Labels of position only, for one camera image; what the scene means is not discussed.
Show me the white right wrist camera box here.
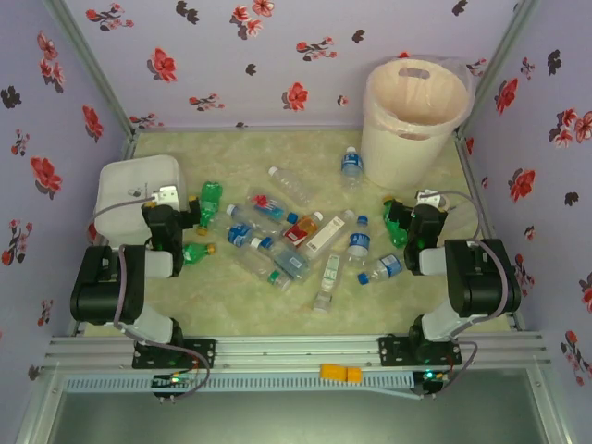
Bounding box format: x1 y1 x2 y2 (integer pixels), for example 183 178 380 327
415 188 449 212

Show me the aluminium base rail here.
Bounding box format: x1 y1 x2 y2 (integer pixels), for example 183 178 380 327
43 331 551 371

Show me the cream plastic waste bin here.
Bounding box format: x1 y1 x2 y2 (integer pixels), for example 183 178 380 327
359 55 476 190

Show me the square bottle blue label blue cap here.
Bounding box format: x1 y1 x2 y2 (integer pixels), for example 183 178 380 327
261 236 314 281

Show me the white lidded plastic box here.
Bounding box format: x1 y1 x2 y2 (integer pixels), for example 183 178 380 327
93 154 189 251

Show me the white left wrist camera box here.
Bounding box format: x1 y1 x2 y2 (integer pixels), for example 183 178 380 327
147 184 180 209

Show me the grey left arm cable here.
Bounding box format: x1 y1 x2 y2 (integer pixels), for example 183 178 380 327
92 196 212 401

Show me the crushed green bottle yellow cap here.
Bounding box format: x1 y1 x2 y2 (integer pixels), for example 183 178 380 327
196 180 226 236

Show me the clear bottle red flower print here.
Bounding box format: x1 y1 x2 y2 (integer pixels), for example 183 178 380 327
247 187 300 224

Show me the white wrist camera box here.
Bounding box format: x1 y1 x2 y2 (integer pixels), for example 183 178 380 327
147 184 180 209
415 188 449 212

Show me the aluminium frame post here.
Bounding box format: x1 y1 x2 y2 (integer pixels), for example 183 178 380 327
457 0 542 140
43 0 139 140

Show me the green plastic bottle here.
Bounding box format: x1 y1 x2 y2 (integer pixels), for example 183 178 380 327
181 242 217 268
382 207 411 250

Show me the grey slotted cable duct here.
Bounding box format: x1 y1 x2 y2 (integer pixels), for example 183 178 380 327
62 373 415 395

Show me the clear bottle green white label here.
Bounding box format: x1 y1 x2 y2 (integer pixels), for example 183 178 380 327
313 252 343 315

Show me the aluminium lower frame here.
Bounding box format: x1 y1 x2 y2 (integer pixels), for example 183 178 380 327
16 364 577 444

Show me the small bottle blue label white cap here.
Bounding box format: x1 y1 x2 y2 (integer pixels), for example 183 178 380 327
340 146 366 191

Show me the clear unlabelled bottle white cap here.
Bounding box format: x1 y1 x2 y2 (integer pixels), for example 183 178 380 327
267 166 315 207

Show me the clear crushed bottle white cap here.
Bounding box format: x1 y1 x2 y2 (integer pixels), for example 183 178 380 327
238 237 278 281

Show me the bottle red orange label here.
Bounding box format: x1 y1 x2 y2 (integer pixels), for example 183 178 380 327
281 211 325 246

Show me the clear bottle green cap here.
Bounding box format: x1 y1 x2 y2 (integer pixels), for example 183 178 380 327
266 270 295 292

